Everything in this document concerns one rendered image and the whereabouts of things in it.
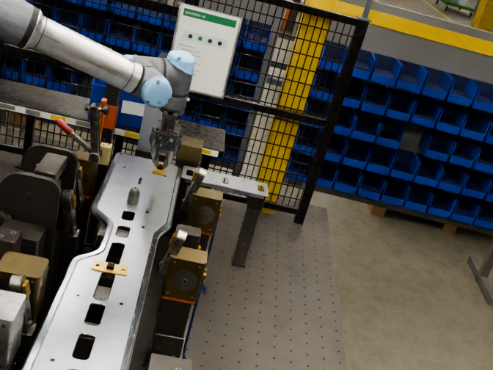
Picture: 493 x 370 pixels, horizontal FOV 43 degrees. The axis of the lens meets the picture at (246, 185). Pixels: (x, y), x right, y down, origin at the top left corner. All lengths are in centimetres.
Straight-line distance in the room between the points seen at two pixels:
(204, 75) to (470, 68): 181
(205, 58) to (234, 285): 83
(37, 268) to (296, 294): 105
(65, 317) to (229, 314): 73
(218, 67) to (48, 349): 135
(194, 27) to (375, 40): 149
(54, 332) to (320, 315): 102
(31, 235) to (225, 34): 115
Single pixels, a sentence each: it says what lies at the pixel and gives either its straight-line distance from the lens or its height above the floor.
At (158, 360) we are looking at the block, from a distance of 124.
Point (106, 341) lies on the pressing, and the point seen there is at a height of 100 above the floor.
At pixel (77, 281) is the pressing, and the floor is 100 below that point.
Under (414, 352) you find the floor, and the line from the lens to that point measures 339.
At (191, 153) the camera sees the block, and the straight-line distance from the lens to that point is 210.
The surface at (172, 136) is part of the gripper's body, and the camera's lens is 174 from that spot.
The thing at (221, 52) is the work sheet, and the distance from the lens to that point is 231.
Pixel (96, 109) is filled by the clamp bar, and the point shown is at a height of 121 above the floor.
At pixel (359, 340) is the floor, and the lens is 329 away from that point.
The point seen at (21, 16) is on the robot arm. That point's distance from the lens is 144.
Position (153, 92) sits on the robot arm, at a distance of 152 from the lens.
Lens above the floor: 186
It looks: 25 degrees down
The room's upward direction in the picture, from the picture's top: 15 degrees clockwise
